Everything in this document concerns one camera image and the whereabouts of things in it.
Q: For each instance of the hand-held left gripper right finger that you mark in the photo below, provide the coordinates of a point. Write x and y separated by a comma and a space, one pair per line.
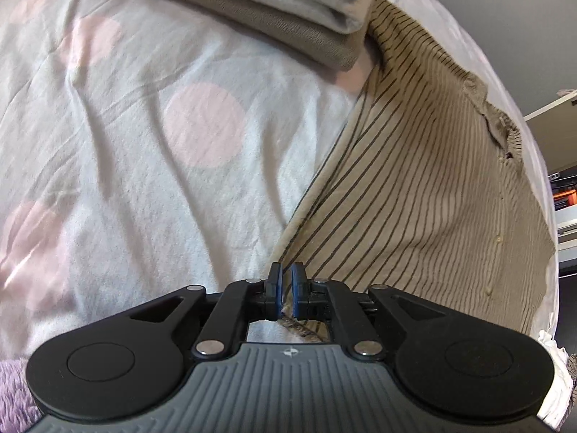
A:
297, 288

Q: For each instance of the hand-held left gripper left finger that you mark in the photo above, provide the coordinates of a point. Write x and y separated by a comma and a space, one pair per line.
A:
276, 288

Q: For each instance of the beige striped shirt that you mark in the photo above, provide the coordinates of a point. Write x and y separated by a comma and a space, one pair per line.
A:
428, 180

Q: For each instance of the grey folded clothes stack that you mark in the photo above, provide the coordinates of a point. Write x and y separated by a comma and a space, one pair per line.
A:
270, 22

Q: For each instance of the pink dotted white bed sheet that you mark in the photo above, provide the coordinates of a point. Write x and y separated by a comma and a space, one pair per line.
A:
135, 167

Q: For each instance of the white garment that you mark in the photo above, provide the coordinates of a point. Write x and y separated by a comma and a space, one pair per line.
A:
556, 379

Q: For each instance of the purple fluffy sweater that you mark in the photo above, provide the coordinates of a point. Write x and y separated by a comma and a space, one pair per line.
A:
16, 397

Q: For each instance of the orange chair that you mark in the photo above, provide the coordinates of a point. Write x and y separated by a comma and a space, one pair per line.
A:
565, 199

